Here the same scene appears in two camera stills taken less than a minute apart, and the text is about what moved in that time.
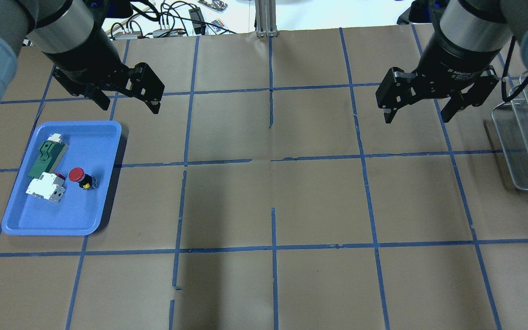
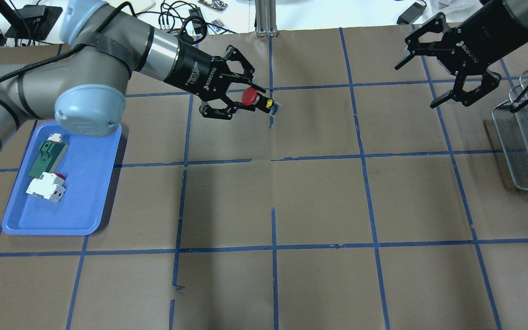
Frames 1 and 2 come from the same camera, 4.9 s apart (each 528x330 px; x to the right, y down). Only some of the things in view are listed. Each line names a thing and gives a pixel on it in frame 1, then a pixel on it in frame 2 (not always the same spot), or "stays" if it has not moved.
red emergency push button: x=86 y=181 -> x=249 y=96
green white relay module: x=51 y=154 stays
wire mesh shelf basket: x=527 y=128 stays
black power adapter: x=197 y=20 stays
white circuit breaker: x=49 y=186 stays
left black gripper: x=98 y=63 -> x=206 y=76
